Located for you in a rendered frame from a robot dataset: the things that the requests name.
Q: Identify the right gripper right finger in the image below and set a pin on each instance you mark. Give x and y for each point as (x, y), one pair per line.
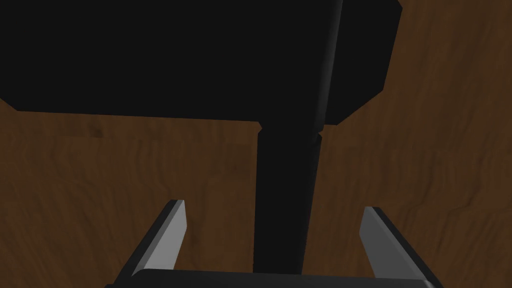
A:
(390, 248)

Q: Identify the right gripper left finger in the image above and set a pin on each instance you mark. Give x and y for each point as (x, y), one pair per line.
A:
(166, 244)

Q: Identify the black table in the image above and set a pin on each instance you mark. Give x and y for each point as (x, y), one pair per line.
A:
(200, 60)

